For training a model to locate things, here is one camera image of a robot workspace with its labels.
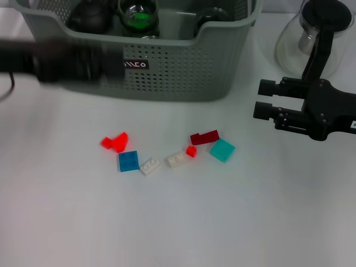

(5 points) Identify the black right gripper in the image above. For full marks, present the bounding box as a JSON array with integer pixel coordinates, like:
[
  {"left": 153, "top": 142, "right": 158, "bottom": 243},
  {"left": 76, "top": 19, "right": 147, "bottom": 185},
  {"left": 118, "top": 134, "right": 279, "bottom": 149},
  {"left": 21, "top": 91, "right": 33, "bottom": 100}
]
[{"left": 252, "top": 77, "right": 356, "bottom": 142}]

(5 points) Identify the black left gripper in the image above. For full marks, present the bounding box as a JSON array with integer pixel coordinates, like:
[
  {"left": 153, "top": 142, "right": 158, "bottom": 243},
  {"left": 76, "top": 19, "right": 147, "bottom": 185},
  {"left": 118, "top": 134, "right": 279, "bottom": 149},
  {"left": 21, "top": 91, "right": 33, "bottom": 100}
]
[{"left": 0, "top": 38, "right": 125, "bottom": 84}]

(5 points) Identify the green toy brick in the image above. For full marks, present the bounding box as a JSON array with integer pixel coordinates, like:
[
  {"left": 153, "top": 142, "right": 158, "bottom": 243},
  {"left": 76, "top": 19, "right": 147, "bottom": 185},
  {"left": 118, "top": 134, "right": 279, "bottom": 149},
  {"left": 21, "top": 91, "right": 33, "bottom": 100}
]
[{"left": 125, "top": 11, "right": 155, "bottom": 30}]

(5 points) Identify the red wedge toy brick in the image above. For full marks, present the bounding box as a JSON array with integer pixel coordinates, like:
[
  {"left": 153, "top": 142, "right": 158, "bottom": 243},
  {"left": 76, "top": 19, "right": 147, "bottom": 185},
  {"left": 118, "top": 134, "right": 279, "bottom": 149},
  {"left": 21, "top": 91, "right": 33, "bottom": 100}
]
[{"left": 110, "top": 132, "right": 130, "bottom": 153}]

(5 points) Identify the blue toy brick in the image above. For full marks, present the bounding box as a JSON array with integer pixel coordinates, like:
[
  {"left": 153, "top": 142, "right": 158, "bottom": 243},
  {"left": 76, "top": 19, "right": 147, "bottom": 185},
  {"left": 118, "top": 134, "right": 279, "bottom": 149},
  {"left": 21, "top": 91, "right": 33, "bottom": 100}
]
[{"left": 118, "top": 150, "right": 140, "bottom": 172}]

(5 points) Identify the white toy brick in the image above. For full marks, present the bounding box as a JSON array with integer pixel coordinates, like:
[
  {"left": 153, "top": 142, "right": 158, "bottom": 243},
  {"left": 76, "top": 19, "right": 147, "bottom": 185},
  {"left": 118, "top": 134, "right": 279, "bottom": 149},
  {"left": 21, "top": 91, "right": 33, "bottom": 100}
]
[
  {"left": 166, "top": 151, "right": 187, "bottom": 168},
  {"left": 140, "top": 157, "right": 162, "bottom": 176}
]

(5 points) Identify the grey perforated storage bin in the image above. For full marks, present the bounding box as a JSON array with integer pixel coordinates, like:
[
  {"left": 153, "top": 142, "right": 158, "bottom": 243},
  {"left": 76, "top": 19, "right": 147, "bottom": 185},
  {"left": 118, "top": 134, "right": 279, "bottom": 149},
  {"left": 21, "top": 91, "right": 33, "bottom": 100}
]
[{"left": 16, "top": 0, "right": 264, "bottom": 102}]

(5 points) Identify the dark clay teapot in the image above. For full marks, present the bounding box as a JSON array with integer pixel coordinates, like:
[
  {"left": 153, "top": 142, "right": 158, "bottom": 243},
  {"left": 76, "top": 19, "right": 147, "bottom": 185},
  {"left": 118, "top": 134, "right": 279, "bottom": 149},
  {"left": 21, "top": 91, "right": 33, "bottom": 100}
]
[{"left": 68, "top": 0, "right": 114, "bottom": 33}]

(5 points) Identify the teal square toy brick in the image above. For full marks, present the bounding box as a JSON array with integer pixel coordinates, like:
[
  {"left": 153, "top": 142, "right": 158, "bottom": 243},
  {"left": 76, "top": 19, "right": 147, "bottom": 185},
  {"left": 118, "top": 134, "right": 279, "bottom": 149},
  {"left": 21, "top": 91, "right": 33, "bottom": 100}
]
[{"left": 209, "top": 138, "right": 236, "bottom": 163}]

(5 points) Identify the dark red toy brick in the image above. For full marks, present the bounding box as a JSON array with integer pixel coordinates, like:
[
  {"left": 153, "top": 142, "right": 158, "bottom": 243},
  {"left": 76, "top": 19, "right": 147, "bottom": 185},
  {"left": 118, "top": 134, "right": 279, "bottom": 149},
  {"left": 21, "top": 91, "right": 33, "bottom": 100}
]
[{"left": 190, "top": 130, "right": 220, "bottom": 146}]

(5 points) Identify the glass teapot black handle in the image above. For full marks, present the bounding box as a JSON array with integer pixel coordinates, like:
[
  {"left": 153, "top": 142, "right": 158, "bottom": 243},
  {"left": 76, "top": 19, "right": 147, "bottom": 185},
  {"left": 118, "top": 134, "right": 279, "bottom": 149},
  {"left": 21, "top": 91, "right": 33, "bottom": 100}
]
[{"left": 274, "top": 0, "right": 354, "bottom": 83}]

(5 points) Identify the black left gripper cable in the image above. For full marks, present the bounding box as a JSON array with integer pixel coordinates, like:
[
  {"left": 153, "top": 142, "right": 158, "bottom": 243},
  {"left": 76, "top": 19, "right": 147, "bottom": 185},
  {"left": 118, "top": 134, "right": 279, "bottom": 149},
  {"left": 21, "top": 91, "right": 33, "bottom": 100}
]
[{"left": 0, "top": 71, "right": 16, "bottom": 102}]

